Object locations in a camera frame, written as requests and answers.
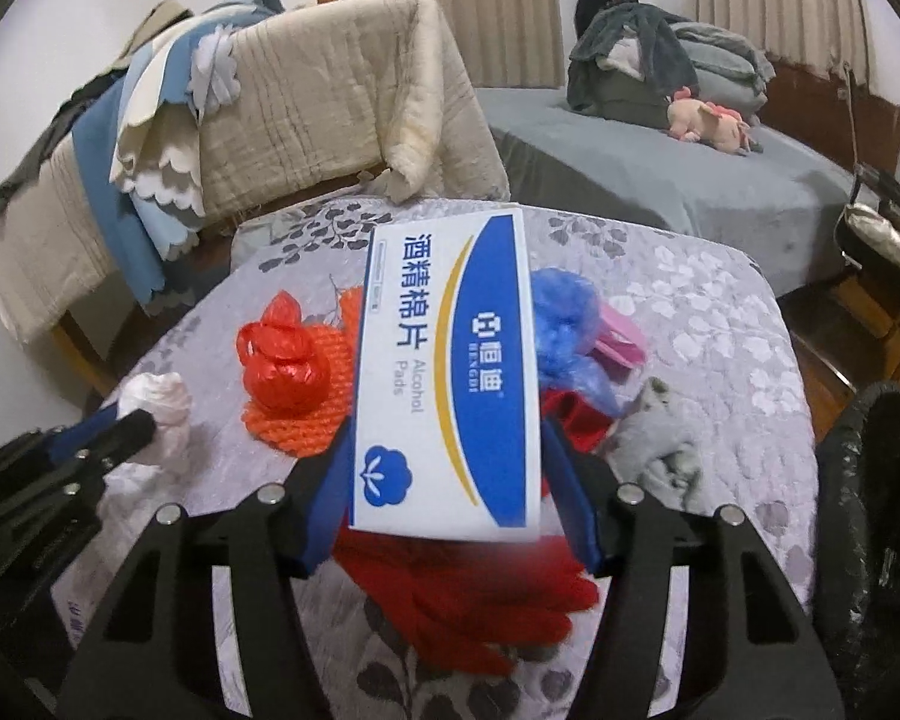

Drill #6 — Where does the grey sock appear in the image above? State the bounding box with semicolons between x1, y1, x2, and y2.
596;377;707;514

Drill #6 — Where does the orange foam net sleeve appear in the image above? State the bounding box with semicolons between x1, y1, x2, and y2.
235;286;362;458

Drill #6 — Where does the pile of folded grey blankets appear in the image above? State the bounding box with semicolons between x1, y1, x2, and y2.
598;19;779;129

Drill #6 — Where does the bed with grey sheet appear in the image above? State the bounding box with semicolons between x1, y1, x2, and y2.
478;88;852;294

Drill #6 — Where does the black cantilever chair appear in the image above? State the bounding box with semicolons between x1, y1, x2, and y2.
834;62;900;382

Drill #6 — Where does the beige quilt on rack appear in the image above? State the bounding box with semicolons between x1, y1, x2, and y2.
0;0;510;344

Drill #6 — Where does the red knotted plastic bag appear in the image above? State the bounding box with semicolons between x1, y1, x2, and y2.
235;291;329;418

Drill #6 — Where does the dark wooden headboard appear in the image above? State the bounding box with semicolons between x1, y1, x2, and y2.
759;59;900;176

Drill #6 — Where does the dark teal fleece jacket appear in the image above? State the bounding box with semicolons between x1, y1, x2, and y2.
567;4;699;112

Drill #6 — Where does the pink face mask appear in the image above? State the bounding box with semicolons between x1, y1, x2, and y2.
593;302;647;371

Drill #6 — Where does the white blue alcohol pads box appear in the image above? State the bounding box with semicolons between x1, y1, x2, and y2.
349;208;541;543

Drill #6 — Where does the white plastic bag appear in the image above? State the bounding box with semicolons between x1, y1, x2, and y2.
116;372;193;475

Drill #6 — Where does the blue plastic bag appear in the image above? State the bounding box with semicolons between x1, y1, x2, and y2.
532;268;622;419

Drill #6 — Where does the black lined trash bin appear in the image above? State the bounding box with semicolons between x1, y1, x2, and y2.
811;382;900;718

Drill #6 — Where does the blue white scalloped blanket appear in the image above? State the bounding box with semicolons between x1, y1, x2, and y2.
73;0;284;314

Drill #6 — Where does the pink plush pig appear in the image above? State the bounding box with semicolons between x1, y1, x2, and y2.
667;88;763;154

